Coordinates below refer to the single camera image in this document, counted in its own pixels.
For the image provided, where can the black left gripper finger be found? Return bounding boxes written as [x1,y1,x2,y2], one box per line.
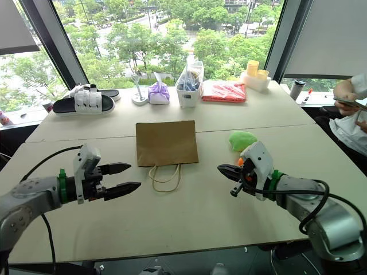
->
[104,182,142,202]
[98,162,132,176]

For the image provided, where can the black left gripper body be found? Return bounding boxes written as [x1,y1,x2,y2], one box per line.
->
[81,165,107,202]

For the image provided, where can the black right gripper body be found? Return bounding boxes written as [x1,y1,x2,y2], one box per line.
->
[239,158,256,196]

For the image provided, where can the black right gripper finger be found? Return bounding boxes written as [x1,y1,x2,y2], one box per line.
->
[217,163,243,183]
[229,183,246,198]

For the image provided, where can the grey smartphone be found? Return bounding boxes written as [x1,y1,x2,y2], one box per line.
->
[333,96,367,112]

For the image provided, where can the purple white tissue pack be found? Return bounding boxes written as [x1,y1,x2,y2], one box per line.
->
[147,71,171,105]

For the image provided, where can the person's bare hand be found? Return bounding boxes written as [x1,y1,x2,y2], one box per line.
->
[333,78,361,116]

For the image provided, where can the green crumpled cloth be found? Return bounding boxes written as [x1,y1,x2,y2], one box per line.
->
[228,130,258,153]

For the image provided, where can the white desk stand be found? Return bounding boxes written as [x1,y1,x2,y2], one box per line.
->
[131,73,148,107]

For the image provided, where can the red folded cloth in plastic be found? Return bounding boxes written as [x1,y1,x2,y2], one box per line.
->
[201,81,248,104]

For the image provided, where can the dark rounded shape under table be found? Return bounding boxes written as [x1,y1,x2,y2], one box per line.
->
[141,265,165,275]

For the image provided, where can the white rectangular container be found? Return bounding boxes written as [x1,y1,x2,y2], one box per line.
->
[239,69,272,93]

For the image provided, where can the white plastic bin with items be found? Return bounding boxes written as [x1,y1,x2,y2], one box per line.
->
[175,60,205,108]

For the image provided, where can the grey thermos mug black lid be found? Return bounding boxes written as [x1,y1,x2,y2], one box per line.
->
[289,79,307,101]

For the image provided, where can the tall yellow plastic cup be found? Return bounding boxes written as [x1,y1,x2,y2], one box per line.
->
[247,60,260,77]

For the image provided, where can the person in white clothes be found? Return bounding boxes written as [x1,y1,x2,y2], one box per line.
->
[329,72,367,158]

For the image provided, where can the red white can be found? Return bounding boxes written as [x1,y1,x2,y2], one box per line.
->
[0,109,13,127]

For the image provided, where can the grey roller blind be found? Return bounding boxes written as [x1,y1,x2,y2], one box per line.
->
[283,0,367,80]
[0,0,41,56]

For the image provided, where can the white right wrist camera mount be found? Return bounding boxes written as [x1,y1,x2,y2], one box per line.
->
[240,140,275,202]

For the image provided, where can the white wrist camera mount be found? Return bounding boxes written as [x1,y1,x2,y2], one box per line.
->
[73,144,102,205]
[240,140,275,202]

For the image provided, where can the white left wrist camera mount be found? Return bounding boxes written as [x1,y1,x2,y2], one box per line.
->
[73,144,102,205]

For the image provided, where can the green left wrist clamp ring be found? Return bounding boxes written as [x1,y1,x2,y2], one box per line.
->
[56,168,69,205]

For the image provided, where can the green wrist clamp ring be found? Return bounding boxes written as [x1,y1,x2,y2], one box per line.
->
[270,169,285,199]
[56,168,69,205]

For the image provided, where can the green right wrist clamp ring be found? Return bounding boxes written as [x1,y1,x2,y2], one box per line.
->
[270,169,285,199]

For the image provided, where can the brown paper bag with handles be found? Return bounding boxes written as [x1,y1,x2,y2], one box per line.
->
[135,120,200,193]

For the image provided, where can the black white strap sandal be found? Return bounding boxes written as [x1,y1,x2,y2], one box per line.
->
[52,84,116,116]
[62,84,122,103]

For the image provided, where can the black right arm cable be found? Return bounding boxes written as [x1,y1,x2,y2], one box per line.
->
[254,179,331,236]

